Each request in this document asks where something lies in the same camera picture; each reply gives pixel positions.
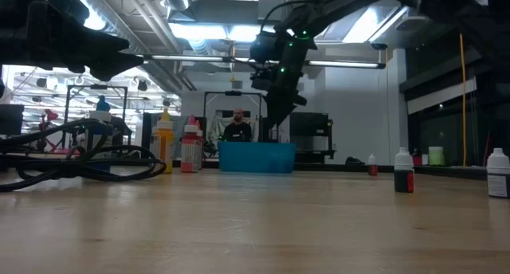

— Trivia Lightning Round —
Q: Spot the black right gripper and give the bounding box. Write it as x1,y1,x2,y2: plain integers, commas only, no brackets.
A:
265,34,318,127

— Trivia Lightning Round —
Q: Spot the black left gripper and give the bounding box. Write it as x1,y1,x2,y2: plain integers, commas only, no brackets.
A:
0,0,144,82

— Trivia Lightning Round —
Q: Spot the blue plastic bin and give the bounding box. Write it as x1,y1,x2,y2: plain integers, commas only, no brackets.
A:
218,141,297,174

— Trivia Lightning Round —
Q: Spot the large blue food coloring bottle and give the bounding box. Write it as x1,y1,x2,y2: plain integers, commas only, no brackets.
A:
88,94,116,174

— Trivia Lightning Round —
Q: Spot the large red food coloring bottle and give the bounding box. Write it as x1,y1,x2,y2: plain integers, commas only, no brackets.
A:
194,119,206,170

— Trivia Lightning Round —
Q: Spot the small white-capped dropper bottle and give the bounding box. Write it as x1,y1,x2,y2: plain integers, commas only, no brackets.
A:
485,147,510,199
367,153,379,177
394,147,415,194

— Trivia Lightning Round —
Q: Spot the large pink food coloring bottle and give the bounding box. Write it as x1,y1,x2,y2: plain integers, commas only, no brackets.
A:
180,114,202,174

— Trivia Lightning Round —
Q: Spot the large yellow food coloring bottle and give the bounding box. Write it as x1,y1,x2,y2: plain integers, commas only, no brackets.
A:
156,108,175,174

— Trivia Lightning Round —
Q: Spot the black equipment cart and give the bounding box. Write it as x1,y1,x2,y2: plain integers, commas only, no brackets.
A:
289,112,334,163

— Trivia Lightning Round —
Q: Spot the person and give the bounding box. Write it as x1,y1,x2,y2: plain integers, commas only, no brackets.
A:
222,108,253,143

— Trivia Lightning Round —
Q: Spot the white LED light bar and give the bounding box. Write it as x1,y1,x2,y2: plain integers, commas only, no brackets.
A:
143,53,280,64
306,59,386,70

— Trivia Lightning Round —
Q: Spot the pink background object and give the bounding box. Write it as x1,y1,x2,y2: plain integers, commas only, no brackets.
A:
37,108,61,154

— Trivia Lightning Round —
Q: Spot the black monitor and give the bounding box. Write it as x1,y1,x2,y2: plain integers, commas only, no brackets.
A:
0,104,25,136

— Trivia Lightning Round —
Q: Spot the pale green canister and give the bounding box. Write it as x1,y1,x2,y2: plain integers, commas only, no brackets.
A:
428,146,445,166

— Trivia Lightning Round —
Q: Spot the black background gantry frame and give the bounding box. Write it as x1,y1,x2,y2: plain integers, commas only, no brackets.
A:
63,84,129,147
202,90,264,143

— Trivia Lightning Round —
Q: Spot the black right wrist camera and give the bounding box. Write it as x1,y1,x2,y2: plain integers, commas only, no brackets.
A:
249,31,282,92

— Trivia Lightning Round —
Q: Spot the black aluminium table frame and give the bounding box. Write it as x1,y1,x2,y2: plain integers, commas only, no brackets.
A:
167,160,489,182

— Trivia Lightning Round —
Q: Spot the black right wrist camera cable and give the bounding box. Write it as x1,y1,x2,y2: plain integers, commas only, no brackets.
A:
261,0,316,33

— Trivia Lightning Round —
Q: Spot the black lamp power cord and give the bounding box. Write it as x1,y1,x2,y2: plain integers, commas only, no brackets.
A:
0,117,168,194

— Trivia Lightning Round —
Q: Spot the yellow hanging cable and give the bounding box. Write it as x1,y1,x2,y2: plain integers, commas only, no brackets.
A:
458,33,467,167

